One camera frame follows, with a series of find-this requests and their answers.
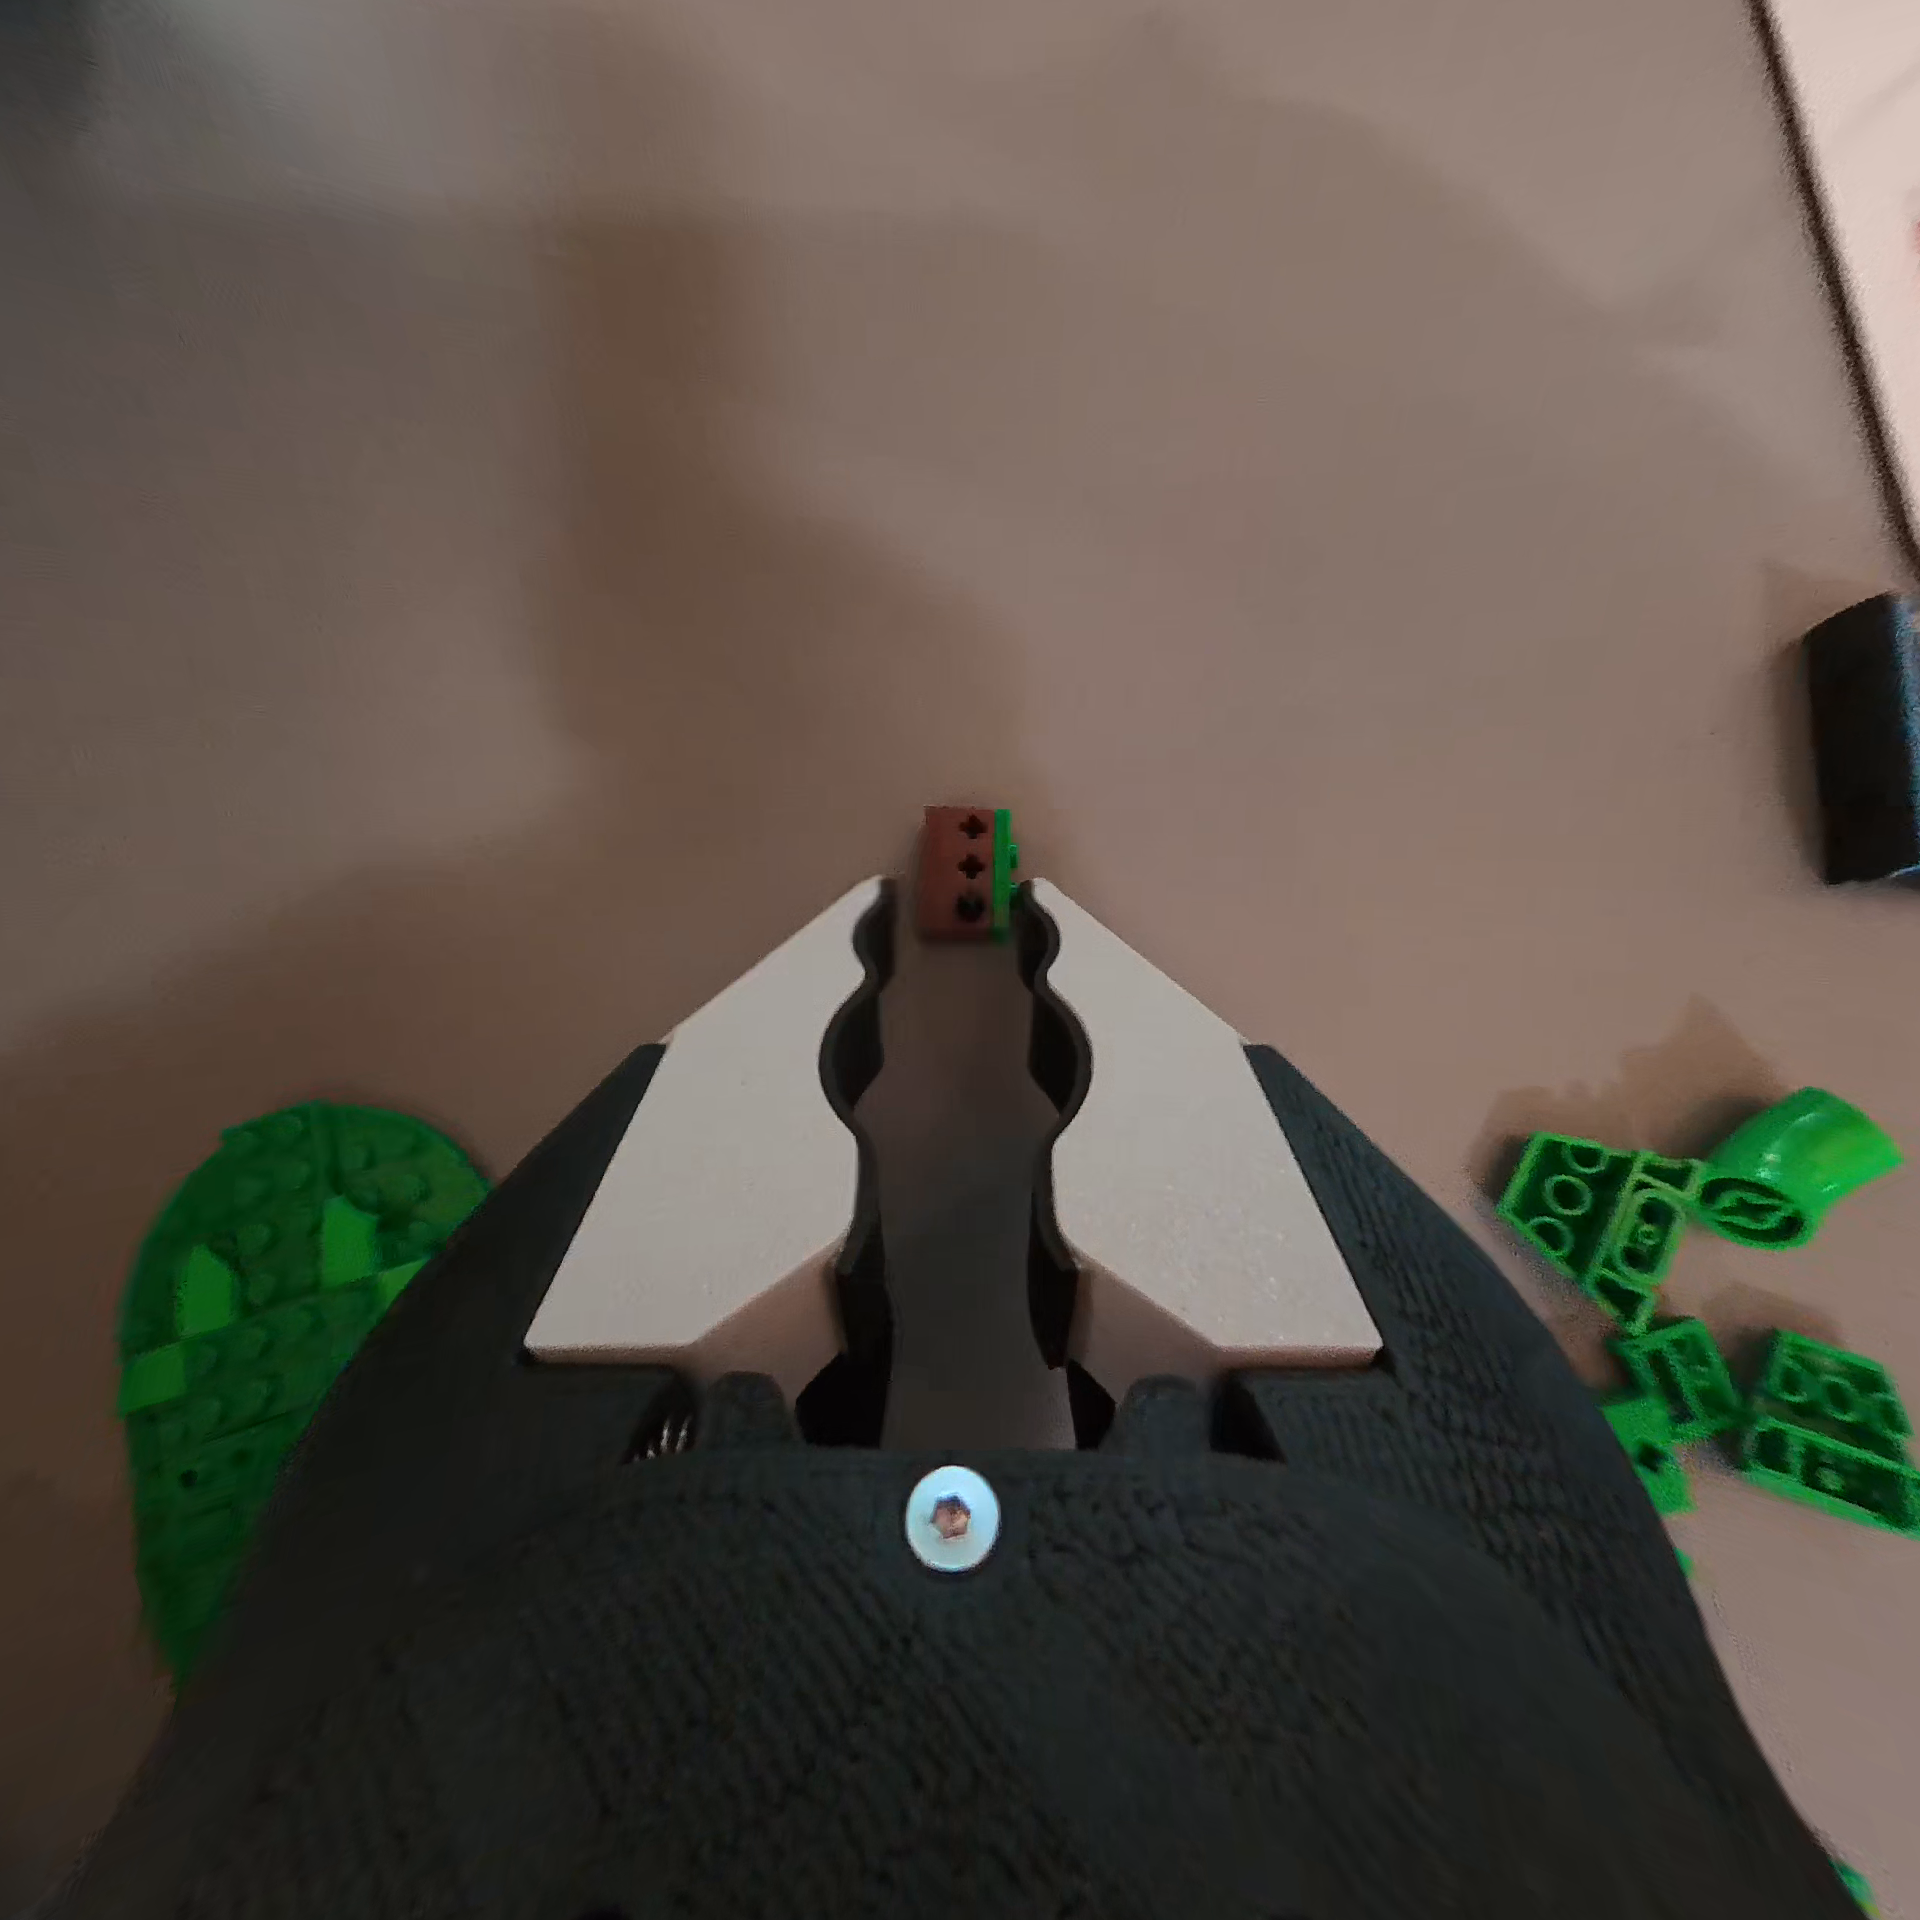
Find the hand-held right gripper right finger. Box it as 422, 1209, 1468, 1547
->
1021, 878, 1384, 1403

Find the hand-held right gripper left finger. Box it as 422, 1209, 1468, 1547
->
527, 878, 905, 1403

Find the brown technic brick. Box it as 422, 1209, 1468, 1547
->
924, 801, 1005, 948

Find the grey desk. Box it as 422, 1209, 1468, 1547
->
0, 0, 1920, 1920

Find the pile of small green bricks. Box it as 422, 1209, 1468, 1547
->
1491, 1091, 1920, 1539

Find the black battery with blue edge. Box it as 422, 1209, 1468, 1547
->
1803, 586, 1920, 889

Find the white tray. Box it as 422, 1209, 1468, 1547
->
1753, 0, 1920, 580

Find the round green base plate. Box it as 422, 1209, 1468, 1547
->
114, 1103, 499, 1689

